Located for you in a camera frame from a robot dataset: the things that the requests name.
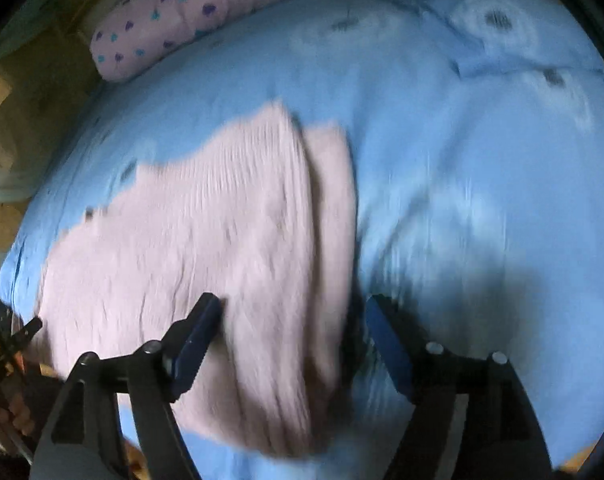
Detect person's left hand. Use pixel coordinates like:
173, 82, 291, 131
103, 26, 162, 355
0, 390, 36, 453

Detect wooden bedside furniture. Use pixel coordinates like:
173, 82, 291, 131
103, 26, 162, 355
0, 55, 97, 201

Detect pink knit cardigan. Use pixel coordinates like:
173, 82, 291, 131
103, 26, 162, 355
29, 101, 363, 461

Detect blue dandelion print bedsheet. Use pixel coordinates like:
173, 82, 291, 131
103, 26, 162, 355
0, 0, 604, 480

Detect blue pillowcase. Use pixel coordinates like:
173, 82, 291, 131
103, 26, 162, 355
357, 0, 604, 78

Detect pink heart-patterned pillow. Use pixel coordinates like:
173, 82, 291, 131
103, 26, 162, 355
90, 0, 319, 83

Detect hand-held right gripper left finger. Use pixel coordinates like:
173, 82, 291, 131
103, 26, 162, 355
32, 292, 226, 480

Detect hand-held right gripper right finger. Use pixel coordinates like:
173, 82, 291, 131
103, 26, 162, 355
364, 294, 555, 480

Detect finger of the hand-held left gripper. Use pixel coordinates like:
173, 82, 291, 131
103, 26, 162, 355
6, 316, 43, 356

